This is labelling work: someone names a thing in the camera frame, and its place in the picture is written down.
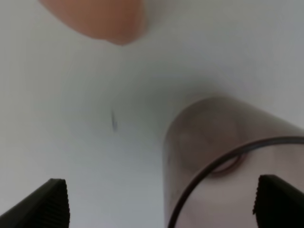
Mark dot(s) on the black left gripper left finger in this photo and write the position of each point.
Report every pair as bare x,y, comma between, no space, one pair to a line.
46,207

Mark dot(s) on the pink bottle white cap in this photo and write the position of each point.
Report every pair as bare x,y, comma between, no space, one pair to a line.
120,22

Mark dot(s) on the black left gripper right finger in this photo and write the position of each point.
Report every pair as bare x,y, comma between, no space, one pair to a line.
278,204

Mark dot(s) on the translucent pink plastic cup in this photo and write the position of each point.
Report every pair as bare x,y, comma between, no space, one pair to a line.
214,153

